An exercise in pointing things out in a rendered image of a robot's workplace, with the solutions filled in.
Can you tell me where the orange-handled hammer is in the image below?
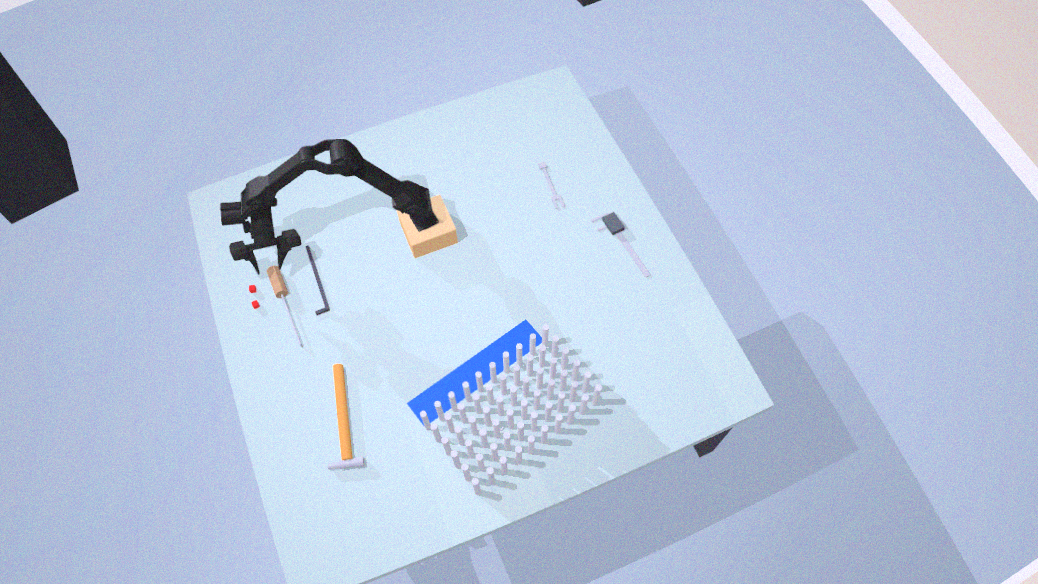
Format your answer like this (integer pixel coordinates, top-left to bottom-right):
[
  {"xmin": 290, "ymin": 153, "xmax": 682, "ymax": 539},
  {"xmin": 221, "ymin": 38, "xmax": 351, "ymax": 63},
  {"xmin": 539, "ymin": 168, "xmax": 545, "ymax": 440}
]
[{"xmin": 327, "ymin": 364, "xmax": 365, "ymax": 470}]

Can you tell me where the blue tape strip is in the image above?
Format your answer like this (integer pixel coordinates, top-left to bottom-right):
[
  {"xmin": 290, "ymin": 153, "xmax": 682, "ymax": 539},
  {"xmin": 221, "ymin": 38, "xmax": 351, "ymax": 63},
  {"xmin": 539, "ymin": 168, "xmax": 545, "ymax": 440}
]
[{"xmin": 407, "ymin": 319, "xmax": 542, "ymax": 424}]

